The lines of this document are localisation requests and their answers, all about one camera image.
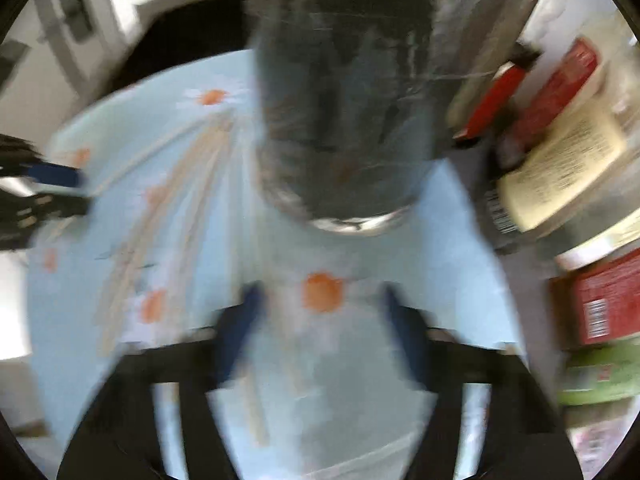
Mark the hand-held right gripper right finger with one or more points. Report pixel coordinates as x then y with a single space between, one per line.
404 330

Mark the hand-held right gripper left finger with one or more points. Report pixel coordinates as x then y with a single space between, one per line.
242 325

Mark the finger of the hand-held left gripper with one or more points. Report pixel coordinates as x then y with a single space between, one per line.
45 208
55 175

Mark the light blue floral tablecloth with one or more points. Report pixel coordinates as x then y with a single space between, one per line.
210 260

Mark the black cooktop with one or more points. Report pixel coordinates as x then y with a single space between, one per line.
185 35

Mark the small cream label bottle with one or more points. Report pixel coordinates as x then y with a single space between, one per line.
565 170

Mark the pink printed packet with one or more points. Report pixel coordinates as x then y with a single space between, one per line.
600 445

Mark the red packet with black end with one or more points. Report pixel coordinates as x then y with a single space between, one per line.
492 102

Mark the red label glass bottle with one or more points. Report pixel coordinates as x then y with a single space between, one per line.
560 85

